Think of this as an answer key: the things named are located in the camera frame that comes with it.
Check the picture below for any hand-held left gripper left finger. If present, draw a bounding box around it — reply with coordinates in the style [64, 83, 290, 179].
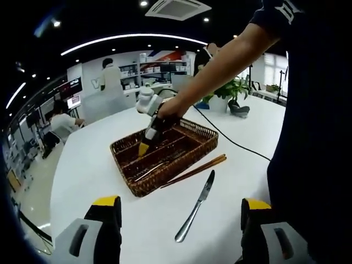
[51, 195, 123, 264]

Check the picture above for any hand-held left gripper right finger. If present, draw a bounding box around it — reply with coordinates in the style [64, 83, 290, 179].
[240, 197, 310, 264]

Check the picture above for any silver metal knife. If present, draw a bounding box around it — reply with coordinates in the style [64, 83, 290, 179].
[174, 169, 216, 243]
[134, 161, 171, 182]

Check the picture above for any brown wicker storage tray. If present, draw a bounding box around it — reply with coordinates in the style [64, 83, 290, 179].
[109, 118, 220, 198]

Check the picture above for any white storage shelving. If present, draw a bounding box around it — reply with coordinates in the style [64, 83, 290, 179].
[119, 53, 193, 89]

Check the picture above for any person's right hand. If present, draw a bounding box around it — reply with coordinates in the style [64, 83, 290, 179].
[158, 95, 190, 124]

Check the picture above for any curved ceiling light strip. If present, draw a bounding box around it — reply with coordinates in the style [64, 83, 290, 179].
[60, 34, 207, 57]

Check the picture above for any dark grey moulded object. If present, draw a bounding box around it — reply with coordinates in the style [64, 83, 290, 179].
[227, 99, 251, 118]

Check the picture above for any green plant in white pot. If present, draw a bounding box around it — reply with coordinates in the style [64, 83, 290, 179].
[202, 76, 252, 112]

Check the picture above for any ceiling air vent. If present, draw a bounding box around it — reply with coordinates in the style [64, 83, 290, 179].
[145, 0, 212, 21]

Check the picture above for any black stand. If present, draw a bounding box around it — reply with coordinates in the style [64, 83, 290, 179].
[277, 64, 289, 104]

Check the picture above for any black floor cable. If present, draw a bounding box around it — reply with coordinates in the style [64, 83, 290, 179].
[15, 210, 54, 255]

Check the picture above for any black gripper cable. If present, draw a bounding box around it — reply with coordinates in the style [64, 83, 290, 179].
[191, 104, 273, 163]

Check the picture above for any red wall screen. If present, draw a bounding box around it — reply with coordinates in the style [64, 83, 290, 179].
[56, 76, 83, 96]

